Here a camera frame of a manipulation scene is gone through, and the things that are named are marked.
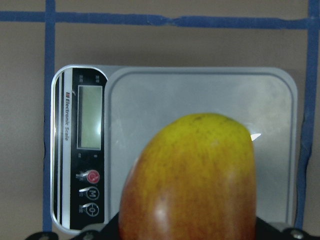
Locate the red yellow mango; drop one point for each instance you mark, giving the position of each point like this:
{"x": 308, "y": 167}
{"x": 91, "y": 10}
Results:
{"x": 195, "y": 180}

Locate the silver digital kitchen scale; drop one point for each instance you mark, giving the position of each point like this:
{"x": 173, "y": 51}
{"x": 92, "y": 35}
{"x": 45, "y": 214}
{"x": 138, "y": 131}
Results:
{"x": 101, "y": 117}

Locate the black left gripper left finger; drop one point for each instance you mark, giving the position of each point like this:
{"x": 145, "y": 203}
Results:
{"x": 101, "y": 231}

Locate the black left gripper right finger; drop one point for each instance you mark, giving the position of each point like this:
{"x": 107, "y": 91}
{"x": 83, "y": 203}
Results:
{"x": 265, "y": 231}

